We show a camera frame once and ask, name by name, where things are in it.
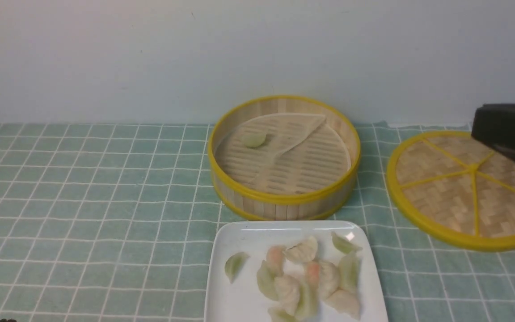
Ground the white dumpling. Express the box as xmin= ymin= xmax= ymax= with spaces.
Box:
xmin=274 ymin=275 xmax=300 ymax=316

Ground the white pleated dumpling plate top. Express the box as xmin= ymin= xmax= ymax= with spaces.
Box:
xmin=284 ymin=236 xmax=318 ymax=264

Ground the green dumpling plate top right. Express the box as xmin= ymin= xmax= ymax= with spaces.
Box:
xmin=331 ymin=232 xmax=362 ymax=254

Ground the large green dumpling plate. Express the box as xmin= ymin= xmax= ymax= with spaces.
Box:
xmin=256 ymin=260 xmax=279 ymax=301

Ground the white square plate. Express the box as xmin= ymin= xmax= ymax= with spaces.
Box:
xmin=204 ymin=220 xmax=392 ymax=322

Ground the green dumpling plate bottom centre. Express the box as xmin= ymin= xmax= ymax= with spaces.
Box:
xmin=294 ymin=279 xmax=319 ymax=322

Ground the green dumpling plate bottom edge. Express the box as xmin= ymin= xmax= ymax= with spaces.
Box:
xmin=268 ymin=306 xmax=298 ymax=322

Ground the white dumpling plate bottom right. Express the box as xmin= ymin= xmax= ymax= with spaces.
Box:
xmin=323 ymin=288 xmax=360 ymax=321

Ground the green dumpling in steamer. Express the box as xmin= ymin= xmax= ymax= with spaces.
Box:
xmin=241 ymin=133 xmax=266 ymax=148

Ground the yellow rimmed bamboo steamer basket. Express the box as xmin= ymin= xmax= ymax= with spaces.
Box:
xmin=208 ymin=95 xmax=360 ymax=220

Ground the pink shrimp dumpling left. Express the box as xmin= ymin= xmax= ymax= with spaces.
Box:
xmin=266 ymin=245 xmax=286 ymax=276

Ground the pink shrimp dumpling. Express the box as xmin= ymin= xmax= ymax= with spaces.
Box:
xmin=303 ymin=261 xmax=320 ymax=289
xmin=266 ymin=245 xmax=286 ymax=276

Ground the pink shrimp dumpling centre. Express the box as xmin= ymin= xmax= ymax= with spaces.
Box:
xmin=303 ymin=261 xmax=320 ymax=289

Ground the yellow rimmed bamboo steamer lid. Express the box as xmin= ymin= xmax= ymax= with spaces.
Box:
xmin=386 ymin=130 xmax=515 ymax=251

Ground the green checked tablecloth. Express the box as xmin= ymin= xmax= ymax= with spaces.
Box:
xmin=0 ymin=123 xmax=515 ymax=322

